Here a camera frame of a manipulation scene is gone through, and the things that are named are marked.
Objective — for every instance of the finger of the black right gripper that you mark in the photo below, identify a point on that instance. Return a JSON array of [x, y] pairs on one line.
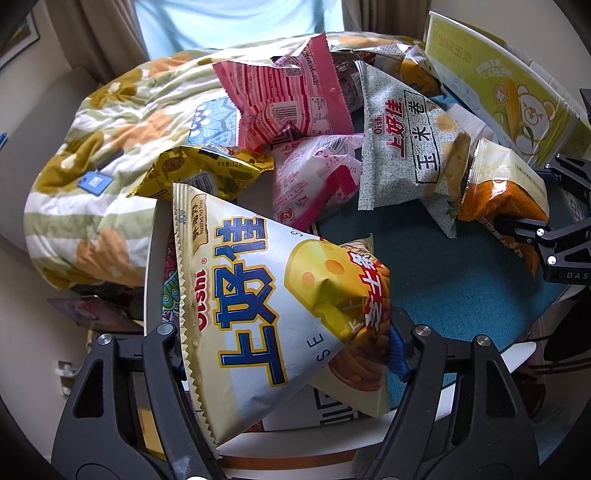
[[572, 174], [564, 253]]

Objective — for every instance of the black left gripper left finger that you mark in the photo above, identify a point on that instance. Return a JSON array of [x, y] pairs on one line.
[[128, 417]]

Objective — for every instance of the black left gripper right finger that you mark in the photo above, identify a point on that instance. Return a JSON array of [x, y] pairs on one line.
[[461, 415]]

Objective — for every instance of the grey Oishi corn roll bag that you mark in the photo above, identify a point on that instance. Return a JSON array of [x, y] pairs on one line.
[[412, 149]]

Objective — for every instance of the yellow Oishi cheese snack bag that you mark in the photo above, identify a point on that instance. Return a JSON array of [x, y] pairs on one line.
[[266, 310]]

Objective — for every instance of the gold yellow snack bag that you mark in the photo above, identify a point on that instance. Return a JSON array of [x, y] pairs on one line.
[[223, 171]]

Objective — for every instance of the white pink snack bag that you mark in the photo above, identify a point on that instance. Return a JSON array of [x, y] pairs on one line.
[[312, 175]]

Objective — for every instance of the white orange chip bag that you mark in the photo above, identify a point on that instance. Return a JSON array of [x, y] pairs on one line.
[[501, 183]]

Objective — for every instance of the green cardboard box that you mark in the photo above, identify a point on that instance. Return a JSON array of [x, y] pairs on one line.
[[529, 111]]

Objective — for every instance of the floral quilt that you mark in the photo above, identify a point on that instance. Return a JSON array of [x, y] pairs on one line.
[[76, 238]]

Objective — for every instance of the beige curtain right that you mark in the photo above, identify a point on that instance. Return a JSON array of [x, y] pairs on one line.
[[391, 17]]

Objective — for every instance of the beige curtain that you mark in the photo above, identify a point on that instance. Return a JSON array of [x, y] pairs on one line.
[[100, 36], [391, 17]]

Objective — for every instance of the blue tag on quilt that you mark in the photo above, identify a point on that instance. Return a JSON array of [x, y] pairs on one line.
[[94, 182]]

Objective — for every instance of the brown snack bag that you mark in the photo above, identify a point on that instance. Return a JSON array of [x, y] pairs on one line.
[[349, 78]]

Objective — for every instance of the pink striped snack bag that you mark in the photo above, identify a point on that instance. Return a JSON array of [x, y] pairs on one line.
[[300, 91]]

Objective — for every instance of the beige curtain left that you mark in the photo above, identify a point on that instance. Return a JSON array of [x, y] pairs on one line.
[[100, 36]]

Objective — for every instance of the light blue window cloth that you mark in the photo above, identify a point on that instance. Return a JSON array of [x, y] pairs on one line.
[[168, 27]]

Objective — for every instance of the framed picture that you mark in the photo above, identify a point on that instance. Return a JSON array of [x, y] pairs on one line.
[[25, 36]]

